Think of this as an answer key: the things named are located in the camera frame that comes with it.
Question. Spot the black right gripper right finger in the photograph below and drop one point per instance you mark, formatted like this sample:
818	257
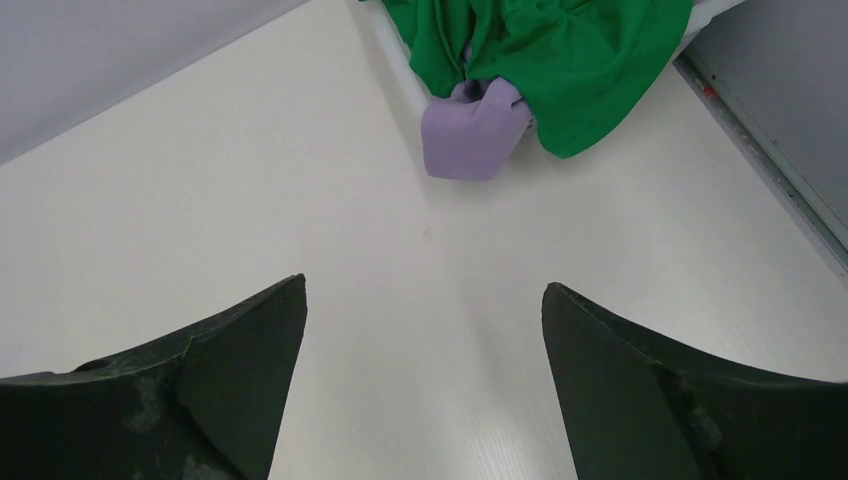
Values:
637	404

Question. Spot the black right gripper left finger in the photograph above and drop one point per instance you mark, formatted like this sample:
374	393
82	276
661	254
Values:
203	402

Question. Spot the green t-shirt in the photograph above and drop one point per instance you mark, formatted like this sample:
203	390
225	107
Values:
581	66

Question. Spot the lavender t-shirt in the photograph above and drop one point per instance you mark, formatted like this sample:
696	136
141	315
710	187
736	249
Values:
471	134

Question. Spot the aluminium frame rail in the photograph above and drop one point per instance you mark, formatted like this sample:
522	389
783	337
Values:
797	203

